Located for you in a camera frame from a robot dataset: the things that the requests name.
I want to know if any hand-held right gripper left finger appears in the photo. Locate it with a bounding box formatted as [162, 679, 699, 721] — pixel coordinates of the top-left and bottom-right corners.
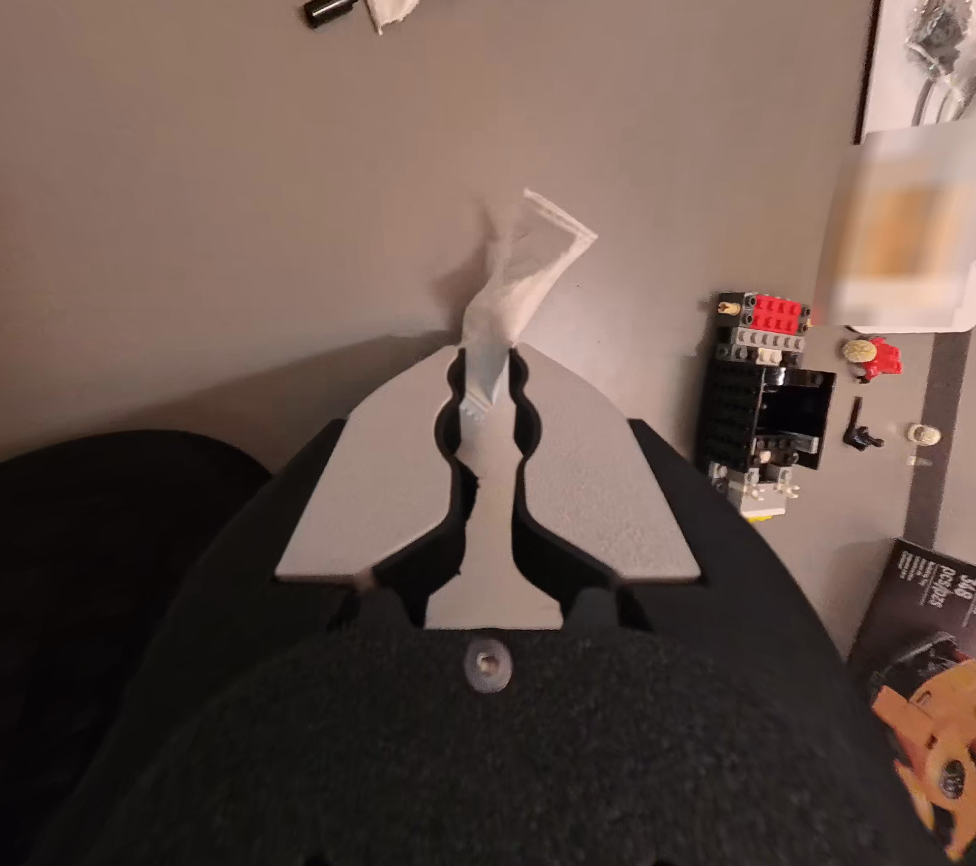
[274, 346, 479, 628]

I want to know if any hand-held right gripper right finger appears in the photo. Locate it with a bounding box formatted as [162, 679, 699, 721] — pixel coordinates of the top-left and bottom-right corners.
[508, 344, 703, 625]

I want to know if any torn white paper strip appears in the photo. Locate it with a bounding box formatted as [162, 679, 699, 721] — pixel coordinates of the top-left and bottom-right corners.
[423, 189, 599, 631]

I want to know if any grey desk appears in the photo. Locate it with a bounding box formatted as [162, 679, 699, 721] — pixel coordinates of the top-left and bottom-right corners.
[0, 0, 976, 661]

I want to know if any toy brick car chassis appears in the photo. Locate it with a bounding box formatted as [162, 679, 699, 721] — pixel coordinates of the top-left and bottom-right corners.
[700, 292, 837, 524]

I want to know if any black toy wrench piece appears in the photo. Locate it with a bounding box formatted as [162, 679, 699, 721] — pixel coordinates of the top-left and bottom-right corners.
[842, 397, 886, 451]

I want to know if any red toy minifigure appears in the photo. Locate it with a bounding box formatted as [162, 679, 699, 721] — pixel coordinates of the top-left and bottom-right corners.
[842, 336, 903, 383]

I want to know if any toy car set box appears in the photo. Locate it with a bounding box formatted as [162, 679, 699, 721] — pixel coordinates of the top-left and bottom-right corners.
[846, 538, 976, 866]

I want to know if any clear plastic parts bag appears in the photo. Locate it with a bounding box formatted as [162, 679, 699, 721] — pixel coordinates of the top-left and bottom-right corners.
[903, 0, 976, 128]

